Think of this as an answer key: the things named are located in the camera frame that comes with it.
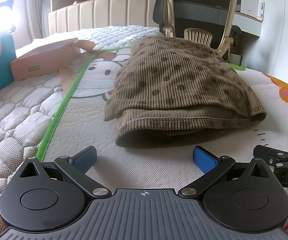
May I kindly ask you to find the beige padded headboard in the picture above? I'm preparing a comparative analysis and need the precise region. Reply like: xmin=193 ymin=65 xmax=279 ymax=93
xmin=48 ymin=0 xmax=165 ymax=37

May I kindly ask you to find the cartoon printed play mat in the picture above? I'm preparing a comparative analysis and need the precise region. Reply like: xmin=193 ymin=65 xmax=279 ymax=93
xmin=35 ymin=46 xmax=288 ymax=240

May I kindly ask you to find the pink cardboard box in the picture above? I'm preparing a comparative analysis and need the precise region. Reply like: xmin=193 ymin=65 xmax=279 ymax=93
xmin=10 ymin=39 xmax=97 ymax=97

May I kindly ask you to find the white wardrobe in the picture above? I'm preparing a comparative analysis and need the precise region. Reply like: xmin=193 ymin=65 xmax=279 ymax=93
xmin=255 ymin=0 xmax=288 ymax=88

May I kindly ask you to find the white desk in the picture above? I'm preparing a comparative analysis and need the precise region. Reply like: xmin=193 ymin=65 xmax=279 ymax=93
xmin=233 ymin=11 xmax=263 ymax=39

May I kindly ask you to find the brown dotted corduroy garment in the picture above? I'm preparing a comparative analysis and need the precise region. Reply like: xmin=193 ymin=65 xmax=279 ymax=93
xmin=103 ymin=35 xmax=267 ymax=149

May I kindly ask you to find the teal toy box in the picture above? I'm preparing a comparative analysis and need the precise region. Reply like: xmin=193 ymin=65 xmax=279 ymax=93
xmin=0 ymin=34 xmax=16 ymax=98

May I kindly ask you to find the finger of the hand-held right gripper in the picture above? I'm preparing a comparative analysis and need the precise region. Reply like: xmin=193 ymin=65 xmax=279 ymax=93
xmin=253 ymin=144 xmax=288 ymax=165

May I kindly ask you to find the beige mesh office chair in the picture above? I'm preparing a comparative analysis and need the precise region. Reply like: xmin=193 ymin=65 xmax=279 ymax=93
xmin=153 ymin=0 xmax=242 ymax=62

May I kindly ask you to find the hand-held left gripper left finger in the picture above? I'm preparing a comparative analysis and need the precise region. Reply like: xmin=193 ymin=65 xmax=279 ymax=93
xmin=11 ymin=146 xmax=111 ymax=199

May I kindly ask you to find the grey curtain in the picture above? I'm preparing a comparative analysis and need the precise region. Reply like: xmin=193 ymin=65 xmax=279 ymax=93
xmin=24 ymin=0 xmax=52 ymax=43

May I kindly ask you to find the white quilted mattress pad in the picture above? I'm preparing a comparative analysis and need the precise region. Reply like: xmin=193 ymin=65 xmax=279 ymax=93
xmin=0 ymin=25 xmax=164 ymax=230

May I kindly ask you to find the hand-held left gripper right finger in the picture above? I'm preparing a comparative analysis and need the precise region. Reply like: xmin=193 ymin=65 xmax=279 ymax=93
xmin=178 ymin=146 xmax=280 ymax=198

